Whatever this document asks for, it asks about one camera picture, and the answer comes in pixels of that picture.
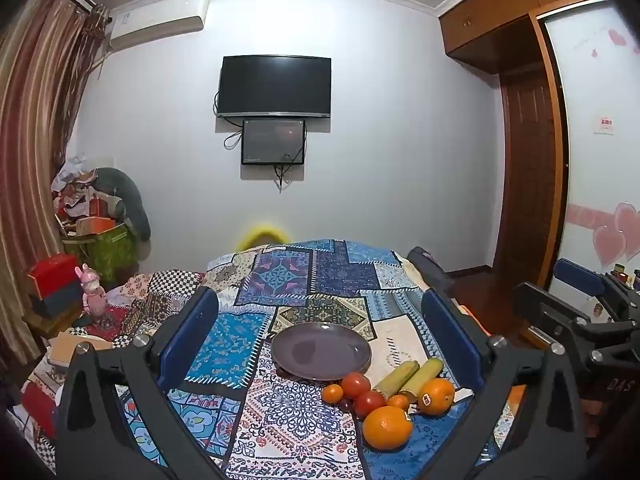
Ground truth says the blue patchwork printed blanket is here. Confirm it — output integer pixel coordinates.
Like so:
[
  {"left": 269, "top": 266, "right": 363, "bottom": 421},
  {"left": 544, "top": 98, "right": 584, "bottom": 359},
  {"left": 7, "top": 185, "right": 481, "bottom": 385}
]
[{"left": 112, "top": 238, "right": 526, "bottom": 480}]

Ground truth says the large orange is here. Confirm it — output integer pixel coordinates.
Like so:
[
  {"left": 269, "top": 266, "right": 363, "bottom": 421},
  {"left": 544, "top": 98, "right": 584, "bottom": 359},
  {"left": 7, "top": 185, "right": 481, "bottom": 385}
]
[
  {"left": 417, "top": 378, "right": 456, "bottom": 416},
  {"left": 362, "top": 405, "right": 414, "bottom": 450}
]

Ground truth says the white air conditioner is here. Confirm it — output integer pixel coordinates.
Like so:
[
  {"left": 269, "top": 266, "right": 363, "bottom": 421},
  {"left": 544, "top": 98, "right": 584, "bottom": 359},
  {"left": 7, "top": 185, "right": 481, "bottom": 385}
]
[{"left": 107, "top": 0, "right": 211, "bottom": 51}]

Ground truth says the green patterned box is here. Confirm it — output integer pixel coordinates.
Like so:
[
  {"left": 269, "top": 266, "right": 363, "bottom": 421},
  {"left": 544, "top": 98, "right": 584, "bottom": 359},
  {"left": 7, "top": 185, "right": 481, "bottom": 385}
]
[{"left": 62, "top": 222, "right": 138, "bottom": 286}]

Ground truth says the grey plush toy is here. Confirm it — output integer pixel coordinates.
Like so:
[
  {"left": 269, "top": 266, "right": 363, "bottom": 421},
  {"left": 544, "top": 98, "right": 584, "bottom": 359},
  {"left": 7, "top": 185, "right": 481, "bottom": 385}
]
[{"left": 92, "top": 166, "right": 152, "bottom": 241}]

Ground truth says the pile of boxes and papers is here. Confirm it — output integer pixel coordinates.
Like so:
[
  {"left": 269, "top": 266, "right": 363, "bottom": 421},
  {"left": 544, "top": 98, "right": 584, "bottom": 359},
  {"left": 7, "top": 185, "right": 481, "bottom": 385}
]
[{"left": 52, "top": 155, "right": 126, "bottom": 236}]

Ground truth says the corn cob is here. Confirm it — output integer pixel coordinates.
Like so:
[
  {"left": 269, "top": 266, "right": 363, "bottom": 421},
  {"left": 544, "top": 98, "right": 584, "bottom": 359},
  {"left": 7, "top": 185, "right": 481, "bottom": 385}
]
[
  {"left": 372, "top": 361, "right": 421, "bottom": 397},
  {"left": 398, "top": 358, "right": 444, "bottom": 403}
]

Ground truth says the red tomato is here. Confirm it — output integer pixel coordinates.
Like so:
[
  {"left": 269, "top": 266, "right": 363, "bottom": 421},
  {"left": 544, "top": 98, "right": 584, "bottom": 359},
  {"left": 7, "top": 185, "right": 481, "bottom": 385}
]
[
  {"left": 353, "top": 390, "right": 387, "bottom": 421},
  {"left": 341, "top": 372, "right": 372, "bottom": 400}
]

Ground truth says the black cable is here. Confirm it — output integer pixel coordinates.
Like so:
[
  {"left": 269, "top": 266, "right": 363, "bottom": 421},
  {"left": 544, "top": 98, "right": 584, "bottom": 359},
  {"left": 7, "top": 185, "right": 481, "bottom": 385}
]
[
  {"left": 273, "top": 152, "right": 302, "bottom": 194},
  {"left": 214, "top": 89, "right": 244, "bottom": 151}
]

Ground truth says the yellow round object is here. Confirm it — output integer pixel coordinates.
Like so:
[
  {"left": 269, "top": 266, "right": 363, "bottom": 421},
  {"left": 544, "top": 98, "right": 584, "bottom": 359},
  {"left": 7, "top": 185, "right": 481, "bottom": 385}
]
[{"left": 236, "top": 222, "right": 288, "bottom": 251}]

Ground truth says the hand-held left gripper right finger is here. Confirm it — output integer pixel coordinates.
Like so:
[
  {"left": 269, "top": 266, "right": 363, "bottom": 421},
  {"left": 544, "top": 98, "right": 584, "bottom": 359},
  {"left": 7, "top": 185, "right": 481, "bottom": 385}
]
[{"left": 421, "top": 287, "right": 588, "bottom": 480}]

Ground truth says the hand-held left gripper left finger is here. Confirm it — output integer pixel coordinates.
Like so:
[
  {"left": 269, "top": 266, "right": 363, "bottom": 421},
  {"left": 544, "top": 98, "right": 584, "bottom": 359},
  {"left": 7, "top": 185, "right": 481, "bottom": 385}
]
[{"left": 56, "top": 286, "right": 226, "bottom": 480}]

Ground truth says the black wall television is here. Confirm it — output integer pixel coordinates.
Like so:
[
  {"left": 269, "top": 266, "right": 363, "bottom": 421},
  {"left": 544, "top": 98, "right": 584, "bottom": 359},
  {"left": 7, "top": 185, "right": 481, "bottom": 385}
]
[{"left": 216, "top": 55, "right": 333, "bottom": 120}]

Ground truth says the small black wall monitor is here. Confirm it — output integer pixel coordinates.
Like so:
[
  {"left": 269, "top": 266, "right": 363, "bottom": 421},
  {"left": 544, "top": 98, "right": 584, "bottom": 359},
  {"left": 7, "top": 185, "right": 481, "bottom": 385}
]
[{"left": 241, "top": 118, "right": 307, "bottom": 166}]

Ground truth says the striped brown curtain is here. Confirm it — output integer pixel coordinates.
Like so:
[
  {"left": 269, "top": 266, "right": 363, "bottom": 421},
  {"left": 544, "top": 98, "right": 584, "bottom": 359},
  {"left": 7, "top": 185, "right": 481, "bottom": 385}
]
[{"left": 0, "top": 0, "right": 111, "bottom": 361}]

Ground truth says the pink bunny toy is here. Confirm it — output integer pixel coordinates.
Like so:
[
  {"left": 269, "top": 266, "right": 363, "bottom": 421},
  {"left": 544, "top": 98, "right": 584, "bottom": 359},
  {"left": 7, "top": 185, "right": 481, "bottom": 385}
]
[{"left": 75, "top": 263, "right": 108, "bottom": 317}]

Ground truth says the red box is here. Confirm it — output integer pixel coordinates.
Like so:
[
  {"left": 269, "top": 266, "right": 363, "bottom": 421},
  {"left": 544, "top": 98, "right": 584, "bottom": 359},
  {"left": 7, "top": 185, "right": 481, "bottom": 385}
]
[{"left": 27, "top": 254, "right": 83, "bottom": 301}]

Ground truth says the wooden overhead cabinet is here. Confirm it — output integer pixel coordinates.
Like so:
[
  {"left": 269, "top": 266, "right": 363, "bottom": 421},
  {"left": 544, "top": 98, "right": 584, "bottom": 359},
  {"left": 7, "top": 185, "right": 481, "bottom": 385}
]
[{"left": 439, "top": 0, "right": 606, "bottom": 76}]

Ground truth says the dark purple plate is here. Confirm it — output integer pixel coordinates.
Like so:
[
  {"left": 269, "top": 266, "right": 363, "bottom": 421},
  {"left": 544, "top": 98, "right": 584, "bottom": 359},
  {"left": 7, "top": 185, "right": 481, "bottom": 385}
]
[{"left": 270, "top": 323, "right": 373, "bottom": 382}]

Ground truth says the dark grey cloth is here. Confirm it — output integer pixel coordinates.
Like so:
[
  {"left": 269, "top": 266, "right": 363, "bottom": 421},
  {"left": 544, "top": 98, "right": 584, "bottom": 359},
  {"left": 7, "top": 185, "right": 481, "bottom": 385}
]
[{"left": 407, "top": 246, "right": 453, "bottom": 291}]

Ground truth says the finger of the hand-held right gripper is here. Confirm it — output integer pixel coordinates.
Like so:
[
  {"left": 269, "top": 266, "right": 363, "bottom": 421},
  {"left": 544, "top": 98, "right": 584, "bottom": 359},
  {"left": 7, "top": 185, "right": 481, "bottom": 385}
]
[
  {"left": 554, "top": 258, "right": 640, "bottom": 318},
  {"left": 514, "top": 282, "right": 603, "bottom": 361}
]

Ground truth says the brown wooden door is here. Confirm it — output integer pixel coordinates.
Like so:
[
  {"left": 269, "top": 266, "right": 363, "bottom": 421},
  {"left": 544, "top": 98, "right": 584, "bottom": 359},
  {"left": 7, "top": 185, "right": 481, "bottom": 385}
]
[{"left": 492, "top": 67, "right": 571, "bottom": 281}]

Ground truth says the tan cardboard sheet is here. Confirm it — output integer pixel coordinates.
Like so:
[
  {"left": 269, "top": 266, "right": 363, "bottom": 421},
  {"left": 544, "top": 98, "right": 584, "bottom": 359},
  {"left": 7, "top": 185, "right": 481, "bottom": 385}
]
[{"left": 47, "top": 330, "right": 113, "bottom": 366}]

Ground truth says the white heart-sticker wardrobe door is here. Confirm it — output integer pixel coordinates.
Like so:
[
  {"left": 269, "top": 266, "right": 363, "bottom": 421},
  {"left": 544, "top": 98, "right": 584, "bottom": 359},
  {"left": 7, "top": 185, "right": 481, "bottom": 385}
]
[{"left": 542, "top": 0, "right": 640, "bottom": 286}]

